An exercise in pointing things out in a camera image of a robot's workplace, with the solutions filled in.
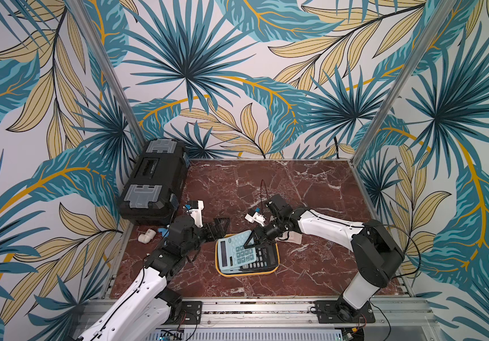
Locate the left aluminium frame post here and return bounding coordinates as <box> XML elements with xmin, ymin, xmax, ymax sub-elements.
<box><xmin>67</xmin><ymin>0</ymin><xmax>147</xmax><ymax>148</ymax></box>

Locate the pink calculator face down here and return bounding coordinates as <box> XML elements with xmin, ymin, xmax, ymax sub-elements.
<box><xmin>287</xmin><ymin>232</ymin><xmax>303</xmax><ymax>244</ymax></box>

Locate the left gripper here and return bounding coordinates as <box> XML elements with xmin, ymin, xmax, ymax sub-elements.
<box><xmin>182</xmin><ymin>216</ymin><xmax>230</xmax><ymax>256</ymax></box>

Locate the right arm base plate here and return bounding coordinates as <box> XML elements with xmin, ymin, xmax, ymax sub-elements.
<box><xmin>309</xmin><ymin>300</ymin><xmax>376</xmax><ymax>325</ymax></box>

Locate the white pipe fitting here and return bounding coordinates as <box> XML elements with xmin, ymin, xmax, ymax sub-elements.
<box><xmin>137</xmin><ymin>229</ymin><xmax>156</xmax><ymax>244</ymax></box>

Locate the light blue calculator face down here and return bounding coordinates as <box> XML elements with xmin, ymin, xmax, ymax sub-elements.
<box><xmin>217</xmin><ymin>230</ymin><xmax>257</xmax><ymax>274</ymax></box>

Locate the black plastic toolbox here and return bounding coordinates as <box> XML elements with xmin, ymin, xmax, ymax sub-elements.
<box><xmin>118</xmin><ymin>139</ymin><xmax>190</xmax><ymax>226</ymax></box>

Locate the aluminium mounting rail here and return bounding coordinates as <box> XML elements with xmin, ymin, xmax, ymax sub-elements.
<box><xmin>68</xmin><ymin>296</ymin><xmax>444</xmax><ymax>340</ymax></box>

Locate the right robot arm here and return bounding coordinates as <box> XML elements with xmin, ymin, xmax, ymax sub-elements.
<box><xmin>245</xmin><ymin>195</ymin><xmax>404</xmax><ymax>323</ymax></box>

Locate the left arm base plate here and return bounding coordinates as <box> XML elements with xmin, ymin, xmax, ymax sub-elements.
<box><xmin>143</xmin><ymin>300</ymin><xmax>203</xmax><ymax>325</ymax></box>

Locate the yellow plastic storage tray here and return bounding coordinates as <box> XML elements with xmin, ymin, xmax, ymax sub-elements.
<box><xmin>216</xmin><ymin>234</ymin><xmax>279</xmax><ymax>278</ymax></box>

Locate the aluminium frame post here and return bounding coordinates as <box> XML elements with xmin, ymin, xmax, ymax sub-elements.
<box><xmin>350</xmin><ymin>1</ymin><xmax>456</xmax><ymax>169</ymax></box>
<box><xmin>67</xmin><ymin>0</ymin><xmax>147</xmax><ymax>148</ymax></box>

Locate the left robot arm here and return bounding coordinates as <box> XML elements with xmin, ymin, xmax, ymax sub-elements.
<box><xmin>76</xmin><ymin>214</ymin><xmax>230</xmax><ymax>340</ymax></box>

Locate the right aluminium frame post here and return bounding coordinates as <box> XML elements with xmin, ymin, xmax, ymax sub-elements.
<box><xmin>350</xmin><ymin>1</ymin><xmax>456</xmax><ymax>169</ymax></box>

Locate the black calculator with grey keys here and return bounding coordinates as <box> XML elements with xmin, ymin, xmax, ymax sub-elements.
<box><xmin>251</xmin><ymin>244</ymin><xmax>279</xmax><ymax>272</ymax></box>

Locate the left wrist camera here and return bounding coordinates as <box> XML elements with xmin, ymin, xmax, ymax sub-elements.
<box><xmin>184</xmin><ymin>200</ymin><xmax>204</xmax><ymax>228</ymax></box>

